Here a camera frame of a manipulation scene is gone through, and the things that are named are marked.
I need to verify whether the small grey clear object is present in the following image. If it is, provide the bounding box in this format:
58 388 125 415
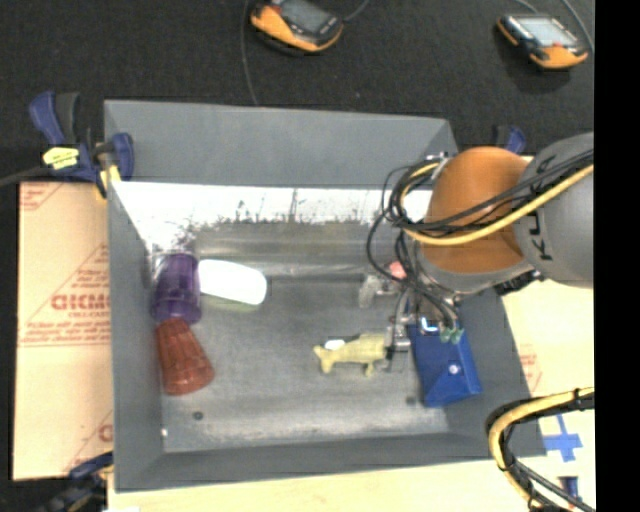
357 273 397 310

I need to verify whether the red ribbed plastic cup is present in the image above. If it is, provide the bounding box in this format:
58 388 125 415
154 317 217 397

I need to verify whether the pale yellow toy animal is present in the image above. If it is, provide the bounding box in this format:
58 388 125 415
312 331 390 379

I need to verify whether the black cylinder on white bracket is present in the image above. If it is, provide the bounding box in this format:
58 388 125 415
493 271 545 297

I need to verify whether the brown cardboard board red print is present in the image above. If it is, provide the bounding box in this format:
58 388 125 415
11 179 117 482

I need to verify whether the grey metal bin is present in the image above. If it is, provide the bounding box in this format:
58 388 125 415
102 99 547 492

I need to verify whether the blue box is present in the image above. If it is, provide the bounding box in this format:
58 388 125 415
405 320 484 409

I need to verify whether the clear purple plastic cup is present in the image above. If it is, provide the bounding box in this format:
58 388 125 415
148 251 204 324

